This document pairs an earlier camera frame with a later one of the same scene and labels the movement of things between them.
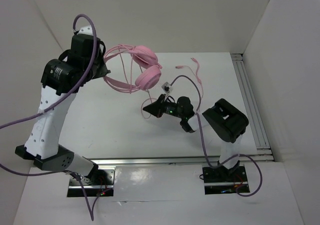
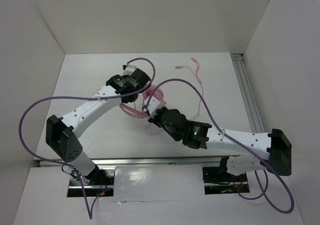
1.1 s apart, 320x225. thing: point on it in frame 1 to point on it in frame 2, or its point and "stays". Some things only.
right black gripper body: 170,108 to 157,120
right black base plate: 219,180 stays
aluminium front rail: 101,161 stays
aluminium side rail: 264,151 stays
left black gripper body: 99,68 to 133,98
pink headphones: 148,78 to 157,93
